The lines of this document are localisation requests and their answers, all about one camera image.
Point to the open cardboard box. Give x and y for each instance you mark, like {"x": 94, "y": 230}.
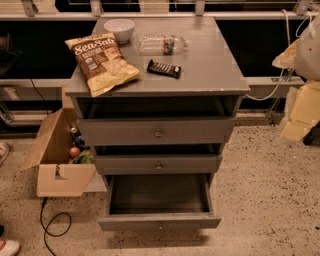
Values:
{"x": 57, "y": 177}

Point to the dark chocolate bar wrapper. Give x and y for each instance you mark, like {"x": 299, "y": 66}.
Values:
{"x": 164, "y": 69}

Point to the metal railing frame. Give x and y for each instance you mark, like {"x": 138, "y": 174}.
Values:
{"x": 46, "y": 17}

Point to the green snack packet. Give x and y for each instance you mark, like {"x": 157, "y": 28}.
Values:
{"x": 85, "y": 157}

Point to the grey top drawer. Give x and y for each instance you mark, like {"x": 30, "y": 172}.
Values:
{"x": 154, "y": 120}

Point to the dark soda can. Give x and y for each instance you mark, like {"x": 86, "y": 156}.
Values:
{"x": 75, "y": 132}

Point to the white red sneaker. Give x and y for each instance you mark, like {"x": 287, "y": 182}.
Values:
{"x": 9, "y": 247}

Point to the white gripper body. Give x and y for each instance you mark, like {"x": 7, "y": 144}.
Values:
{"x": 309, "y": 55}

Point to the grey bottom drawer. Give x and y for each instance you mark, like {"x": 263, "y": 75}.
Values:
{"x": 159, "y": 202}

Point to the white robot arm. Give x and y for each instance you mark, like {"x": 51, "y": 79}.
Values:
{"x": 307, "y": 64}

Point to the grey drawer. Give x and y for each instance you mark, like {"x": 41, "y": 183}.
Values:
{"x": 154, "y": 120}
{"x": 157, "y": 159}
{"x": 159, "y": 202}

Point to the grey middle drawer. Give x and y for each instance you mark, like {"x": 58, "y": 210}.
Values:
{"x": 157, "y": 159}

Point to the white bowl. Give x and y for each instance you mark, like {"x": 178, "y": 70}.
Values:
{"x": 121, "y": 28}

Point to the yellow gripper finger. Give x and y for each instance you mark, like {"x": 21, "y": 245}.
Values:
{"x": 286, "y": 59}
{"x": 294, "y": 132}

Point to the sea salt chips bag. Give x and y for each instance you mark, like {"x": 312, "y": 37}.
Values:
{"x": 101, "y": 62}

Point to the grey wooden drawer cabinet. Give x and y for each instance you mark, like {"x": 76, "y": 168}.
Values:
{"x": 208, "y": 68}

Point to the red apple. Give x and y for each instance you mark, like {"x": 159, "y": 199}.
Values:
{"x": 74, "y": 152}

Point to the clear plastic water bottle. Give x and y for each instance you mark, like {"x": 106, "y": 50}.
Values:
{"x": 153, "y": 44}

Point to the shoe at left edge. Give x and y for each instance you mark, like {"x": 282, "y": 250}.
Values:
{"x": 4, "y": 151}

